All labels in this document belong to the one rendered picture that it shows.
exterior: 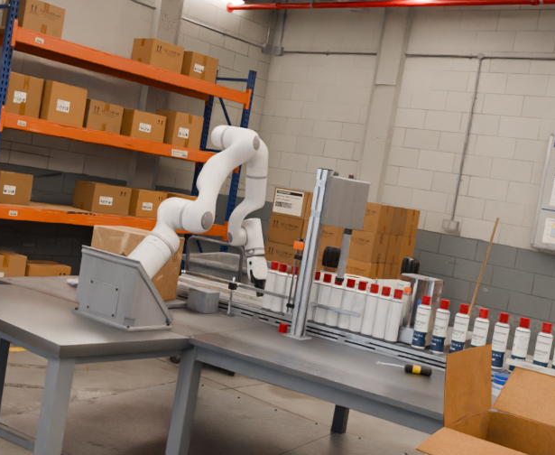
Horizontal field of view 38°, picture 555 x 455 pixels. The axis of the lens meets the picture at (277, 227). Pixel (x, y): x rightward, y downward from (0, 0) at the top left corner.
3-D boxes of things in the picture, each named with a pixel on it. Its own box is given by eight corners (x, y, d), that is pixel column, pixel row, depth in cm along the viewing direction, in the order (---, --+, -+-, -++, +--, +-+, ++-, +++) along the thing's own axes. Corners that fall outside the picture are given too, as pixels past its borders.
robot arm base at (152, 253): (156, 304, 290) (186, 269, 300) (134, 267, 278) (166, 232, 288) (121, 292, 301) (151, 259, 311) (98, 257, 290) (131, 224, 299)
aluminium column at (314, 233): (304, 337, 317) (333, 170, 313) (299, 338, 313) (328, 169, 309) (294, 334, 319) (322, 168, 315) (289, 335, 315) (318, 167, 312)
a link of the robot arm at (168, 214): (164, 237, 292) (202, 196, 305) (129, 228, 303) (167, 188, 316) (176, 261, 300) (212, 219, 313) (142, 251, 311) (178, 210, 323)
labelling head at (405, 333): (432, 344, 319) (444, 281, 317) (420, 347, 307) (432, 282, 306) (400, 336, 326) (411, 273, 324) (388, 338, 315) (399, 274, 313)
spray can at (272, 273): (275, 310, 342) (283, 263, 341) (269, 310, 337) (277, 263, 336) (265, 307, 344) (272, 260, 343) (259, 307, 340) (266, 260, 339)
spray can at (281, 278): (284, 312, 337) (291, 264, 336) (274, 312, 334) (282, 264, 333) (277, 310, 341) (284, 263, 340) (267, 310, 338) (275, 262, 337)
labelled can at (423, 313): (426, 349, 306) (435, 296, 305) (421, 350, 302) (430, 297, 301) (413, 346, 309) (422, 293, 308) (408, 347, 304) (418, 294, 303)
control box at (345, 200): (362, 230, 314) (370, 182, 313) (324, 225, 307) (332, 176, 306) (349, 227, 323) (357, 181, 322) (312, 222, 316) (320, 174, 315)
